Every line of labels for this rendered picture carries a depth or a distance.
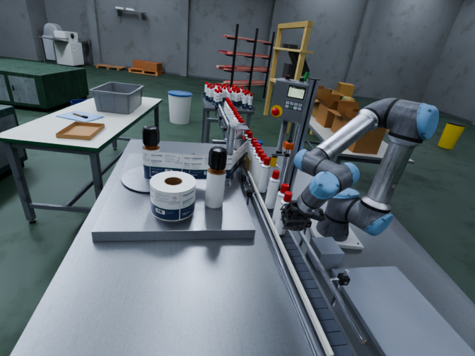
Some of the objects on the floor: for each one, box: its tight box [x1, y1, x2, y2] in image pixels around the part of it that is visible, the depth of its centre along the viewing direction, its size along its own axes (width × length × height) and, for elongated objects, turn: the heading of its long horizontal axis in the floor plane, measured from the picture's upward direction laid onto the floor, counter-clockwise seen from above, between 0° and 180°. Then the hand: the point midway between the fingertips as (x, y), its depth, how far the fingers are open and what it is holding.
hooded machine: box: [42, 23, 63, 62], centre depth 1095 cm, size 80×66×144 cm
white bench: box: [0, 97, 163, 223], centre depth 292 cm, size 190×75×80 cm, turn 167°
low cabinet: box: [0, 59, 89, 112], centre depth 545 cm, size 170×156×68 cm
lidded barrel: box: [168, 90, 192, 124], centre depth 538 cm, size 48×48×59 cm
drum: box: [438, 121, 467, 149], centre depth 617 cm, size 37×37×58 cm
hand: (290, 227), depth 105 cm, fingers closed
